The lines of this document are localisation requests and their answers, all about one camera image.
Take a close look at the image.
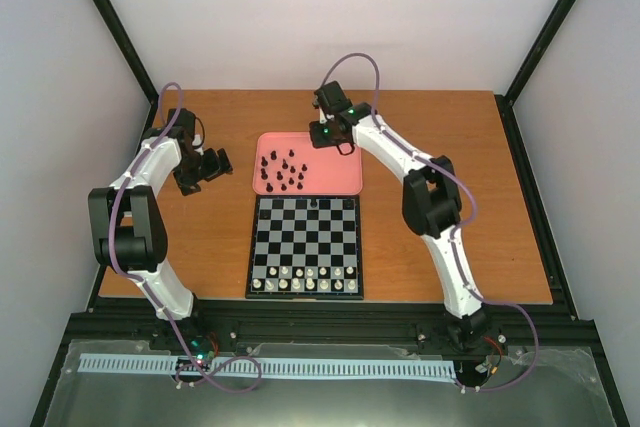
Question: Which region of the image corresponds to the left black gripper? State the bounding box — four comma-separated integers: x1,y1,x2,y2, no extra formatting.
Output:
175,148,234,196

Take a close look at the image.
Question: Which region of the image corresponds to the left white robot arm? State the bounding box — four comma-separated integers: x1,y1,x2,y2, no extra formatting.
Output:
88,109,233,350

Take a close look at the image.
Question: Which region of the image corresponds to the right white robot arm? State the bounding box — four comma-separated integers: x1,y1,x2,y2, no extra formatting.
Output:
309,81,488,352

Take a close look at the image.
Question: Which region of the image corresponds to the pink plastic tray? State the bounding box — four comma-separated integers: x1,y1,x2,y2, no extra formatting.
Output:
252,132,363,195

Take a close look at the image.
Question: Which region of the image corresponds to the black and white chessboard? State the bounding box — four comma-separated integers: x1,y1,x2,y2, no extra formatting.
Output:
245,195,364,301

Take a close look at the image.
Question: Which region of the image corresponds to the clear acrylic sheet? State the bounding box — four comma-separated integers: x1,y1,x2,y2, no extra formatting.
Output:
44,341,614,426

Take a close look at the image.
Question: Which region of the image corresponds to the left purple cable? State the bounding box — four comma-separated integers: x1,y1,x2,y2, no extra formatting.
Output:
110,81,262,393

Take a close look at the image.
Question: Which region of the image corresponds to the black aluminium frame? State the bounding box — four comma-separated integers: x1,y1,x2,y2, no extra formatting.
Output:
31,0,629,426

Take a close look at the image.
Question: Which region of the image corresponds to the light blue cable duct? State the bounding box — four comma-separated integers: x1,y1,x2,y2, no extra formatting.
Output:
77,353,456,383

